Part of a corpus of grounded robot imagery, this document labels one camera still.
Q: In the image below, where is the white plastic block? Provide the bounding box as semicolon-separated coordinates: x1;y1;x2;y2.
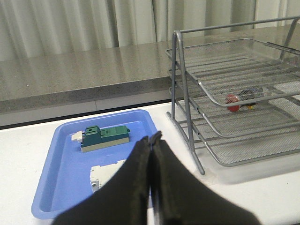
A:
90;159;126;193

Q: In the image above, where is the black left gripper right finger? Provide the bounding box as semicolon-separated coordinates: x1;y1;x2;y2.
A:
150;131;260;225

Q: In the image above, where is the silver mesh bottom tray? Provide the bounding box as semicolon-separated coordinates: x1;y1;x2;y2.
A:
168;86;300;167

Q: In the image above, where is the green electrical module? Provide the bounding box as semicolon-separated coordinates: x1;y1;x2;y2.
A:
71;126;130;152

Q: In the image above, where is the grey stone counter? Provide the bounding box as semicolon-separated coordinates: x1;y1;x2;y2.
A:
0;22;300;115

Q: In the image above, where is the silver mesh top tray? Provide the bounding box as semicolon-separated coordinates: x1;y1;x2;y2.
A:
174;38;300;107

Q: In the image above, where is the blue plastic tray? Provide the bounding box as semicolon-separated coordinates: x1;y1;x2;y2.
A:
31;110;157;219

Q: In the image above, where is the red emergency push button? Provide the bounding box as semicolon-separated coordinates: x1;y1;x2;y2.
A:
225;86;264;112

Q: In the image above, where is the silver mesh tray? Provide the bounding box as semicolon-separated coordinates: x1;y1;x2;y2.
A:
168;86;300;167
174;38;300;107
166;69;300;139

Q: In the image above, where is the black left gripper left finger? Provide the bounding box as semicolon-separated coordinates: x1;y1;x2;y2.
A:
53;136;150;225

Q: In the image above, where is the grey metal rack frame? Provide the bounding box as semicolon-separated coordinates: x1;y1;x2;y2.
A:
166;16;300;174

